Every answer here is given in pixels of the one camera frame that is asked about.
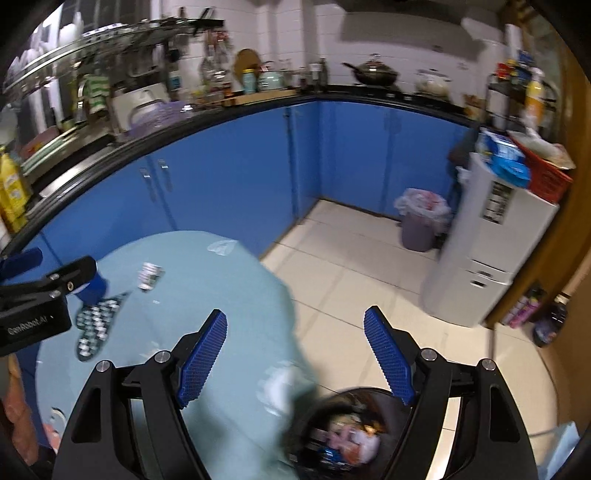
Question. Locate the red plastic basket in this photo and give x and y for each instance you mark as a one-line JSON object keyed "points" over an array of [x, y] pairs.
{"points": [[547, 177]]}

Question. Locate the person's left forearm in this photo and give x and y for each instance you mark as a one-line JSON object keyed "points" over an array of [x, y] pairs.
{"points": [[16, 401]]}

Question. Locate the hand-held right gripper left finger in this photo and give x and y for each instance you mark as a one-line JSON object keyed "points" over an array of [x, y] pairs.
{"points": [[203, 360]]}

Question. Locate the blue kitchen cabinets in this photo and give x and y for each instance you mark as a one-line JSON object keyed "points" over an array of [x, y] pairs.
{"points": [[221, 175]]}

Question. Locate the white crumpled cloth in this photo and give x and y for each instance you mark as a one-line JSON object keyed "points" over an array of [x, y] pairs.
{"points": [[281, 387]]}

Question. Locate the black kitchen countertop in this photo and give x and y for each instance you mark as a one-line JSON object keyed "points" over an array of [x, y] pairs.
{"points": [[369, 92]]}

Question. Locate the blue plastic packet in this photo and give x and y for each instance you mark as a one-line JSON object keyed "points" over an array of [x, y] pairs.
{"points": [[508, 161]]}

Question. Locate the crumpled printed paper wrapper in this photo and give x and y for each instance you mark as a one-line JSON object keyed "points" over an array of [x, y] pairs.
{"points": [[148, 276]]}

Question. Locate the metal wall dish rack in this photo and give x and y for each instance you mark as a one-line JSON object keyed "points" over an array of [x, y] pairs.
{"points": [[92, 41]]}

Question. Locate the round wooden cutting board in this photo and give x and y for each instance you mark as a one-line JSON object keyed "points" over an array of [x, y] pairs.
{"points": [[247, 60]]}

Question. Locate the purple plastic colander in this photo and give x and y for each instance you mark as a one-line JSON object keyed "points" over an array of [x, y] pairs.
{"points": [[157, 115]]}

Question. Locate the black trash bin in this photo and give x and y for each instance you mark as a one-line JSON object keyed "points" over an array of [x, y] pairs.
{"points": [[323, 415]]}

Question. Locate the purple package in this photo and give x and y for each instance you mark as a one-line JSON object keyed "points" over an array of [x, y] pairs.
{"points": [[524, 311]]}

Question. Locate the dark jar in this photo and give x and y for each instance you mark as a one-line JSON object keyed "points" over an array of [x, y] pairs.
{"points": [[551, 325]]}

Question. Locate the grey waste bin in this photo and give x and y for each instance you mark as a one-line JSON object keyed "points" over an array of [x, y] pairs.
{"points": [[418, 235]]}

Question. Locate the white pot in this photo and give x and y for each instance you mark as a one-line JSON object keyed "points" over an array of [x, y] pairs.
{"points": [[431, 84]]}

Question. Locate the yellow oil bottle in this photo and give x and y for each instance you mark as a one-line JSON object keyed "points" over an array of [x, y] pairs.
{"points": [[11, 194]]}

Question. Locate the blue paper cup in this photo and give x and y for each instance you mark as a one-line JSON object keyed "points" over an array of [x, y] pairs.
{"points": [[97, 288]]}

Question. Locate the white plastic bin liner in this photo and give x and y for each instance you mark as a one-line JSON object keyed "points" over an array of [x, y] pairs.
{"points": [[422, 203]]}

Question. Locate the teal kettle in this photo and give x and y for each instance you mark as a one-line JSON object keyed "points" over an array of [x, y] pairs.
{"points": [[271, 81]]}

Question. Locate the black wok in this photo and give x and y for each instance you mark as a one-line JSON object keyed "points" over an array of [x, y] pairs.
{"points": [[374, 71]]}

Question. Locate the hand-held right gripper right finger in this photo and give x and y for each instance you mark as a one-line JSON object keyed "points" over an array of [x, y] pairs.
{"points": [[388, 355]]}

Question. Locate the green striped towel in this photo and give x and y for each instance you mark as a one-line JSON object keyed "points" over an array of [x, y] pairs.
{"points": [[94, 92]]}

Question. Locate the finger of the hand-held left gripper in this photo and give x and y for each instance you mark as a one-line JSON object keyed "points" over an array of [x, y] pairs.
{"points": [[21, 264], [69, 277]]}

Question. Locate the black metal rack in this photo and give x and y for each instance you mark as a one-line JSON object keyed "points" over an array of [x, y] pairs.
{"points": [[501, 99]]}

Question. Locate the white small cabinet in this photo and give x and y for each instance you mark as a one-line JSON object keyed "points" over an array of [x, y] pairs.
{"points": [[485, 258]]}

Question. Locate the teal canister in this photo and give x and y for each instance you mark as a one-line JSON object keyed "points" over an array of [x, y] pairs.
{"points": [[249, 82]]}

